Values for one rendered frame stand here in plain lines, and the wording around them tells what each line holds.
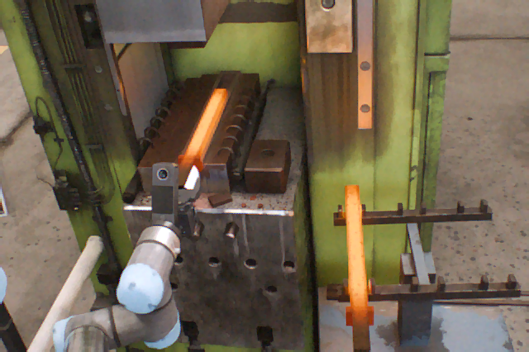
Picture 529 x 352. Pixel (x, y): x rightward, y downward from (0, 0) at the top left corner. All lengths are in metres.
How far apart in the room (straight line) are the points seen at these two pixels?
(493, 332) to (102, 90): 1.01
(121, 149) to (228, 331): 0.52
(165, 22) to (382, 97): 0.48
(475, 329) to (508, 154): 1.81
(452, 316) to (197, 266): 0.58
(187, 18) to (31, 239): 1.93
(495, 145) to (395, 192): 1.74
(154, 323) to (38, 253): 1.75
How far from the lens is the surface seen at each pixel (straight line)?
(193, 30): 1.19
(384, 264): 1.66
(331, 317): 1.44
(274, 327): 1.56
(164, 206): 1.18
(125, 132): 1.54
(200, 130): 1.42
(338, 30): 1.28
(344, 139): 1.42
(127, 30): 1.23
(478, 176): 2.99
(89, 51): 1.46
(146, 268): 1.08
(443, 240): 2.62
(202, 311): 1.57
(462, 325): 1.44
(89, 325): 1.14
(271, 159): 1.34
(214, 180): 1.36
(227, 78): 1.68
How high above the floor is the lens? 1.73
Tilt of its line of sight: 36 degrees down
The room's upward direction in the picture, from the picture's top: 7 degrees counter-clockwise
